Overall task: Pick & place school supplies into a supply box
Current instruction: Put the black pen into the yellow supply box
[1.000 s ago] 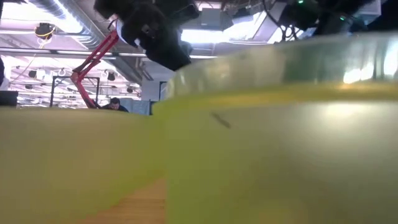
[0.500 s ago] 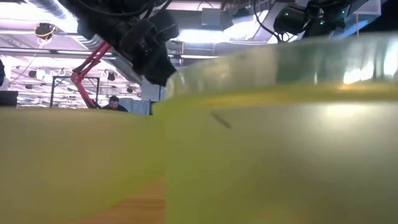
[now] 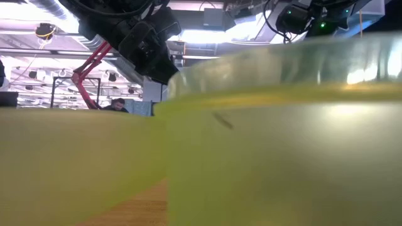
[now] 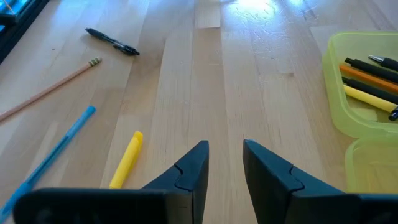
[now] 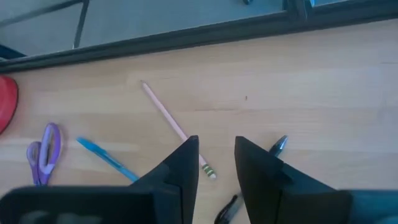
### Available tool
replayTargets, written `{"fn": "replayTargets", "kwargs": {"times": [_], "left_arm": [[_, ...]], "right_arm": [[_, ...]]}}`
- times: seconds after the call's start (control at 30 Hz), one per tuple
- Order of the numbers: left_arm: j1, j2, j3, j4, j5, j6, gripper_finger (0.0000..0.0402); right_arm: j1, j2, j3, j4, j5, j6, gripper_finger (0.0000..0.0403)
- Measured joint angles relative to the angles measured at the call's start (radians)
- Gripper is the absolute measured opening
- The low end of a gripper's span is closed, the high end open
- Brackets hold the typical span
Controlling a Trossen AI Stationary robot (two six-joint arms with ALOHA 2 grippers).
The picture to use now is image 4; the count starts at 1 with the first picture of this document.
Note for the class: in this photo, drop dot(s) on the black marker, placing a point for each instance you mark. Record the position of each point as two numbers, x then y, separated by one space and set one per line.
370 68

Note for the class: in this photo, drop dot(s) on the long yellow pen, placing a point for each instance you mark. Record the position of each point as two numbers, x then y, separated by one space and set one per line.
370 98

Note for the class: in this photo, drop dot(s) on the natural wood pencil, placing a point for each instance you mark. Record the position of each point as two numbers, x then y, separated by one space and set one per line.
49 88

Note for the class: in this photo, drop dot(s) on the orange pen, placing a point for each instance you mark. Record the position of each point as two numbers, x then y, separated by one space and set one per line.
367 77

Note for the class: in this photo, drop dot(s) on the blue pen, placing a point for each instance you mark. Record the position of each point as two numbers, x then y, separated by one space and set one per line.
53 155

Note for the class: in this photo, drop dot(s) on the short yellow highlighter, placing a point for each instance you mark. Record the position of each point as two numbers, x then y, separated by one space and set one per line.
127 160

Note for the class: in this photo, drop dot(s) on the black pen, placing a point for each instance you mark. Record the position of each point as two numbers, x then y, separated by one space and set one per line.
112 42
370 88
388 63

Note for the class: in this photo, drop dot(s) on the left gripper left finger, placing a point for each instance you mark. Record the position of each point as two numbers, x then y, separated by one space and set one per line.
124 205

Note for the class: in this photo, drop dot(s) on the yellow-green transparent supply box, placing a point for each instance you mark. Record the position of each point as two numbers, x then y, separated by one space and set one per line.
337 105

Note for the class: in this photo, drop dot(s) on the black aluminium table frame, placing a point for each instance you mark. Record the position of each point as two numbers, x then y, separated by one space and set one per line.
18 28

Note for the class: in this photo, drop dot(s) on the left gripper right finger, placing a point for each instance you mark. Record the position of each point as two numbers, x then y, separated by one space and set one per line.
295 199

